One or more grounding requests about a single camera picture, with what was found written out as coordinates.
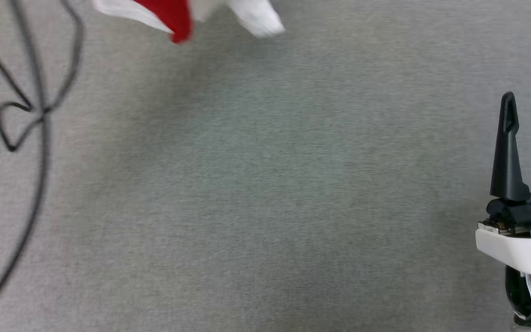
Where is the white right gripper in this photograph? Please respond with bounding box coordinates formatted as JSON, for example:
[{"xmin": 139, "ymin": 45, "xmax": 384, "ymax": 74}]
[{"xmin": 475, "ymin": 91, "xmax": 531, "ymax": 280}]

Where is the red and white basketball jersey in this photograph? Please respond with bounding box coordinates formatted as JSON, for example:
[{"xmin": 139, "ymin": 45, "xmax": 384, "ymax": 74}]
[{"xmin": 92, "ymin": 0, "xmax": 287, "ymax": 45}]

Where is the thick black cable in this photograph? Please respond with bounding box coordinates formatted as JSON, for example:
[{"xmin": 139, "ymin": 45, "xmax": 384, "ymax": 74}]
[{"xmin": 0, "ymin": 0, "xmax": 52, "ymax": 329}]

